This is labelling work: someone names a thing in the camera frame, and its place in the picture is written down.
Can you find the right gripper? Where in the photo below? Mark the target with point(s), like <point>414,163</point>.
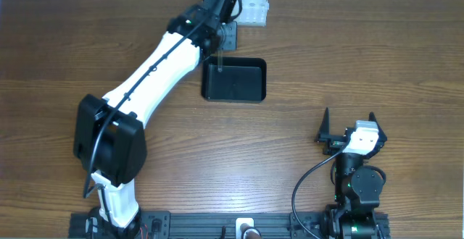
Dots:
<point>331,141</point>

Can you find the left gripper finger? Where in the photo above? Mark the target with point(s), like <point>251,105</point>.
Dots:
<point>230,36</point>

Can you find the clear test tube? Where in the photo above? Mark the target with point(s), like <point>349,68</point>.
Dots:
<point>219,62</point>

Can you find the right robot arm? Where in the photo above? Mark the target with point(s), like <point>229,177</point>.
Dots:
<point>357,192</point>

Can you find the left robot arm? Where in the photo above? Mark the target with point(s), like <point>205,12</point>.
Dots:
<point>159,72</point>

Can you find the white test tube rack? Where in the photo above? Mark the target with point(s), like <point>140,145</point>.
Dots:
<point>256,9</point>

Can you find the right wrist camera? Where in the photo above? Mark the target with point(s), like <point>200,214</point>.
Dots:
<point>363,137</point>

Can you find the mounting rail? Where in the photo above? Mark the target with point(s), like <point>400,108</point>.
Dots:
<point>203,226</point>

